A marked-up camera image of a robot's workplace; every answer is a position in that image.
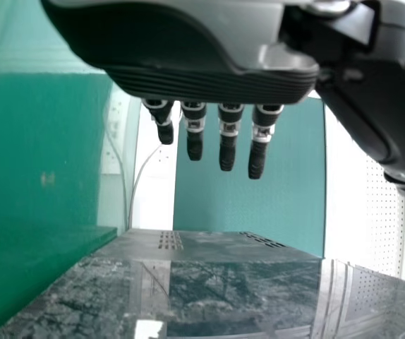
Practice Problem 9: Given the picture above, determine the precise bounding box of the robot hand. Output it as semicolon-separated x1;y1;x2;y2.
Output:
41;0;405;199

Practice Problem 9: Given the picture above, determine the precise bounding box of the white perforated cable duct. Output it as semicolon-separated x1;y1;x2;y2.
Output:
363;155;405;280

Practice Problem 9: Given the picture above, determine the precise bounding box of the thin grey cable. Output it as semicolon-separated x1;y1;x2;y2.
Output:
107;129;131;229

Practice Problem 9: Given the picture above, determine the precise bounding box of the thin white cable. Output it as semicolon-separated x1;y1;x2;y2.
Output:
130;144;164;229

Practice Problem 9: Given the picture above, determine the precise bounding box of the white socket strip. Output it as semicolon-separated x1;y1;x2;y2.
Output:
102;98;124;176

